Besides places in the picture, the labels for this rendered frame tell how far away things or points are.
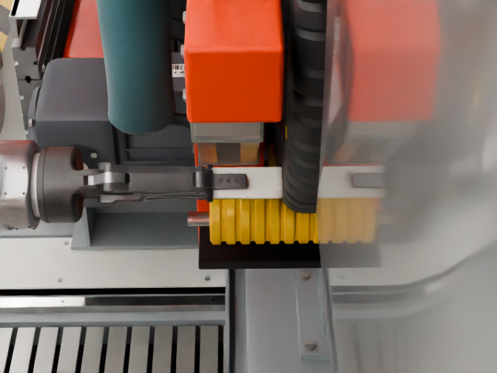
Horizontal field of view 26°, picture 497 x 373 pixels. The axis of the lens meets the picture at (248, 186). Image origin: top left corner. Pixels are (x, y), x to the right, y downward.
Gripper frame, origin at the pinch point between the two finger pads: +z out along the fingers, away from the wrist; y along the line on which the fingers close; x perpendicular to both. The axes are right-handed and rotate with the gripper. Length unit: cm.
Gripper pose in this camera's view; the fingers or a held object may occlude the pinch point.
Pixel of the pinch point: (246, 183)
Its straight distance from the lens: 106.2
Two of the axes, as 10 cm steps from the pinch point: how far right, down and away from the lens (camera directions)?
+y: 0.1, -1.0, -9.9
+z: 10.0, -0.1, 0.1
